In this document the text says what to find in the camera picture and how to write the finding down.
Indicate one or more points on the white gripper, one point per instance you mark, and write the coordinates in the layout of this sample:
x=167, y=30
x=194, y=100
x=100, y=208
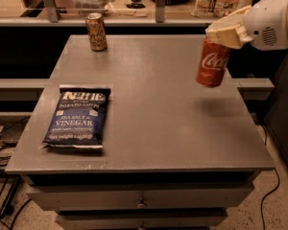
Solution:
x=266, y=19

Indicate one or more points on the red Coca-Cola can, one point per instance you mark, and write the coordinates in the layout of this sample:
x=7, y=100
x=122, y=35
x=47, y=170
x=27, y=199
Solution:
x=213, y=64

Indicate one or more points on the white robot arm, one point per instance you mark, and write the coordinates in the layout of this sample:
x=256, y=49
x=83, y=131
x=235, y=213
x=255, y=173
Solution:
x=264, y=25

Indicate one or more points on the gold beverage can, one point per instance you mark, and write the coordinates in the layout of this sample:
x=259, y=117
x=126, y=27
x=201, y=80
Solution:
x=96, y=32

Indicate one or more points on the grey drawer cabinet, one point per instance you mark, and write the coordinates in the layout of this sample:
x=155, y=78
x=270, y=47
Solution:
x=191, y=152

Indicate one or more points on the blue Kettle chips bag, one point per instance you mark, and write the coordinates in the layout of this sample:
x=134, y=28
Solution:
x=79, y=118

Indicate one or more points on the grey metal railing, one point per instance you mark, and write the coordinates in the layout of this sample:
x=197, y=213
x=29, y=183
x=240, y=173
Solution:
x=14, y=13

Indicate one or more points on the upper drawer knob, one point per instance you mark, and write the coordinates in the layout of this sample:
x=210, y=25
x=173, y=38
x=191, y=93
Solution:
x=141, y=203

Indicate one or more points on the drawer knob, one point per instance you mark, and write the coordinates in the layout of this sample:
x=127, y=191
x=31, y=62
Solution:
x=141, y=227
x=141, y=203

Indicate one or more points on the lower drawer knob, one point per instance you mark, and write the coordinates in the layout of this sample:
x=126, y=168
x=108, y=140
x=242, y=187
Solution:
x=141, y=227

